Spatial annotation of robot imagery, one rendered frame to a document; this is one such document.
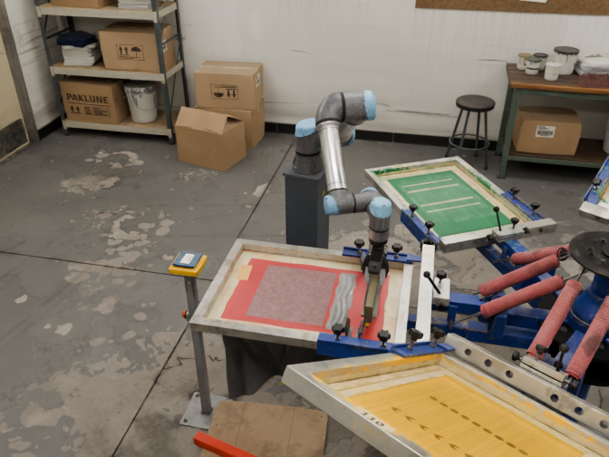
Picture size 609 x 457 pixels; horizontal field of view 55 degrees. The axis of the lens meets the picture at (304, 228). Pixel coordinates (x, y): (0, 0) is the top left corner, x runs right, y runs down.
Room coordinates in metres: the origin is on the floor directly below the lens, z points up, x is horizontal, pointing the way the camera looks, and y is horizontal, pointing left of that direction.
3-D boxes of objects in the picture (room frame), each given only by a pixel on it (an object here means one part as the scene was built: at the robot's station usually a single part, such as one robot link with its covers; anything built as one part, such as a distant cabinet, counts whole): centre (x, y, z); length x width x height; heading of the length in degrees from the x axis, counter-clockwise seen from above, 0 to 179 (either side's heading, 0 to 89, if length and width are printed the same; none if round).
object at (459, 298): (1.74, -0.57, 1.02); 0.17 x 0.06 x 0.05; 78
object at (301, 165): (2.52, -0.02, 1.25); 0.15 x 0.15 x 0.10
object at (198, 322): (1.86, -0.02, 0.97); 0.79 x 0.58 x 0.04; 78
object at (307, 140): (2.52, -0.02, 1.37); 0.13 x 0.12 x 0.14; 100
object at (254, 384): (1.67, 0.08, 0.74); 0.46 x 0.04 x 0.42; 78
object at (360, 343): (1.54, -0.19, 0.97); 0.30 x 0.05 x 0.07; 78
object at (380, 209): (1.83, -0.27, 1.35); 0.09 x 0.08 x 0.11; 10
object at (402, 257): (2.08, -0.31, 0.97); 0.30 x 0.05 x 0.07; 78
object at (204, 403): (2.10, 0.51, 0.48); 0.22 x 0.22 x 0.96; 78
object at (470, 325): (1.77, -0.44, 0.89); 1.24 x 0.06 x 0.06; 78
